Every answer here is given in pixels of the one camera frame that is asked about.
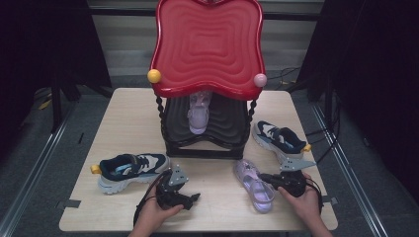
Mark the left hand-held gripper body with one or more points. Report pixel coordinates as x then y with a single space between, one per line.
178 177

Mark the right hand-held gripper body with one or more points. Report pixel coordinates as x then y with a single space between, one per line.
294 164

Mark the purple sandal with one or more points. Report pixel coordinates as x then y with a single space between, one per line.
198 118
260 197

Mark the navy and white sneaker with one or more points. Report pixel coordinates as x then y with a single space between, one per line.
290 138
131 166

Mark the red and black shoe rack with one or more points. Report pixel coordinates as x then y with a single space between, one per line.
207 42

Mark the person's left hand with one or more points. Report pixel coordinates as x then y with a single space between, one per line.
154 214

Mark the person's right hand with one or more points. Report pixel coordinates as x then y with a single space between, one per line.
308 207

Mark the grey tape strip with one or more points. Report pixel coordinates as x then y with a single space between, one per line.
331 200
69 203

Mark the black metal stand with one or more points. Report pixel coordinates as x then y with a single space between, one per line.
328 105
56 108

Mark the black tape mark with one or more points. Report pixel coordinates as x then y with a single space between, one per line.
80 137

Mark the black curtain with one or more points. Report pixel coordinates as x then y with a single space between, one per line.
378 65
39 39

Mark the yellow floor tape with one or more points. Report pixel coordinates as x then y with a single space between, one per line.
44 104

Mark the metal floor rail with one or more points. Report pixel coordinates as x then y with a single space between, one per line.
349 171
33 171

